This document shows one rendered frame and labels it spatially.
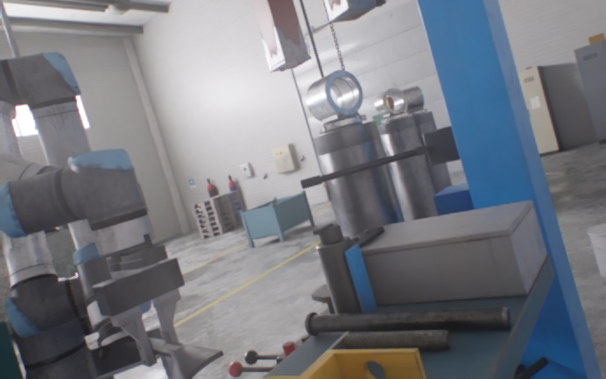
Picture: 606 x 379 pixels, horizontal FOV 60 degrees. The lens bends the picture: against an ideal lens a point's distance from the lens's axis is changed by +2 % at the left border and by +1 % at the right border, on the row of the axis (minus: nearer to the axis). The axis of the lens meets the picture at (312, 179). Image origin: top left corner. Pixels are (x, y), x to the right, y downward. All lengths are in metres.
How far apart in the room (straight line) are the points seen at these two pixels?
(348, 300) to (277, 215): 8.46
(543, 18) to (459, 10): 10.83
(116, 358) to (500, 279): 0.73
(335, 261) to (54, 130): 0.79
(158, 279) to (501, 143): 0.92
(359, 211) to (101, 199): 0.93
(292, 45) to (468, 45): 0.67
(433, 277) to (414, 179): 1.90
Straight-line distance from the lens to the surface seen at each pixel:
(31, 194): 0.92
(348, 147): 1.59
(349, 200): 1.61
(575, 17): 12.17
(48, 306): 1.22
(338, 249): 1.07
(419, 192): 2.97
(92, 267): 1.11
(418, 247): 1.08
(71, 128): 1.45
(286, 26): 1.86
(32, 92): 1.46
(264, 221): 9.69
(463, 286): 1.08
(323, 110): 1.65
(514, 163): 1.42
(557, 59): 12.18
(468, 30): 1.42
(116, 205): 0.87
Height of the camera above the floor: 1.42
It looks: 3 degrees down
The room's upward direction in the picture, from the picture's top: 16 degrees counter-clockwise
